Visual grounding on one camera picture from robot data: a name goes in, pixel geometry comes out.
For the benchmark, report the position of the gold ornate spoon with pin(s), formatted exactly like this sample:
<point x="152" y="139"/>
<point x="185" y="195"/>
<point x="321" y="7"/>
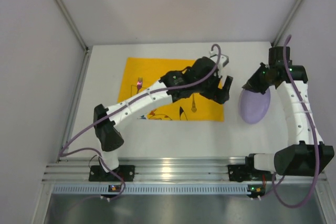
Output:
<point x="193" y="108"/>

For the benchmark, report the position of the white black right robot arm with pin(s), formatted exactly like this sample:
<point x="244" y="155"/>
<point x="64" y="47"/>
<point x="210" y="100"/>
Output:
<point x="305" y="154"/>

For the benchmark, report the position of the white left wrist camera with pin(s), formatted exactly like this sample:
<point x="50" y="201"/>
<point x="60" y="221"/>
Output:
<point x="223" y="61"/>

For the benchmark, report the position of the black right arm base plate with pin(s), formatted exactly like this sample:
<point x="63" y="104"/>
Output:
<point x="243" y="173"/>

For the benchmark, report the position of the yellow Pikachu placemat cloth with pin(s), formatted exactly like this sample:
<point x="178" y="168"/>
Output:
<point x="153" y="69"/>

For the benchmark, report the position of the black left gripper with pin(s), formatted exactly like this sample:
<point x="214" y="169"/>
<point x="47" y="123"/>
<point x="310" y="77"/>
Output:
<point x="219" y="91"/>

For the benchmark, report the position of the right aluminium corner post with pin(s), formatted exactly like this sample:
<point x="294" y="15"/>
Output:
<point x="291" y="14"/>

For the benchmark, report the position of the iridescent rainbow fork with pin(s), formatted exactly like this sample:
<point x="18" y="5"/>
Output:
<point x="139" y="84"/>

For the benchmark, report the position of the lavender plastic plate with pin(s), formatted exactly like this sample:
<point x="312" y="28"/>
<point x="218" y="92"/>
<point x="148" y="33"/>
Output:
<point x="253" y="107"/>

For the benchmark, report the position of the left aluminium corner post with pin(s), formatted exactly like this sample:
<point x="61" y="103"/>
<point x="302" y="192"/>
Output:
<point x="70" y="120"/>

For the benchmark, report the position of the aluminium corner post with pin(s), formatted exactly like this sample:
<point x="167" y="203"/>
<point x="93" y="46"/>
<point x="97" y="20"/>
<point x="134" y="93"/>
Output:
<point x="70" y="120"/>
<point x="291" y="14"/>

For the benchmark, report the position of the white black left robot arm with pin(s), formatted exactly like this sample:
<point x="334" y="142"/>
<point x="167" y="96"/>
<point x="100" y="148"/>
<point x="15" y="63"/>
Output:
<point x="109" y="121"/>

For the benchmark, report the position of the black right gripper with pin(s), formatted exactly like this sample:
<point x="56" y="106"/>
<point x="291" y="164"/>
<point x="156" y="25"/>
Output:
<point x="256" y="83"/>

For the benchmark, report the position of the slotted grey cable duct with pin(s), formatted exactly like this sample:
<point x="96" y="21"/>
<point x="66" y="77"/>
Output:
<point x="159" y="189"/>

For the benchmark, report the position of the aluminium table frame rail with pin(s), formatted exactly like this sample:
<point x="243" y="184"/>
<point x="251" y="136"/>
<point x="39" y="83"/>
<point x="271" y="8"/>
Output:
<point x="157" y="170"/>

